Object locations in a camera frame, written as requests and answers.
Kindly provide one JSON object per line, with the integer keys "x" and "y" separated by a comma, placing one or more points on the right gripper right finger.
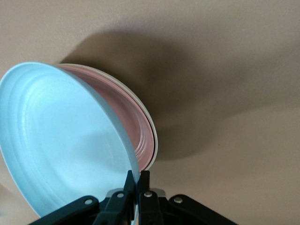
{"x": 150, "y": 208}

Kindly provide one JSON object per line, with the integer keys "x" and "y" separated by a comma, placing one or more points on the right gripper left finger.
{"x": 112, "y": 206}

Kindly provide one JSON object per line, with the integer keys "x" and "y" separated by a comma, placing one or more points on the blue plate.
{"x": 58, "y": 140}

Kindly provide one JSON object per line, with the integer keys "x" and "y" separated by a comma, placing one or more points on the pink plate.
{"x": 122, "y": 105}

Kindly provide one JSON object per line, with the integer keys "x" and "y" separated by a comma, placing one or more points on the beige plate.
{"x": 156, "y": 143}

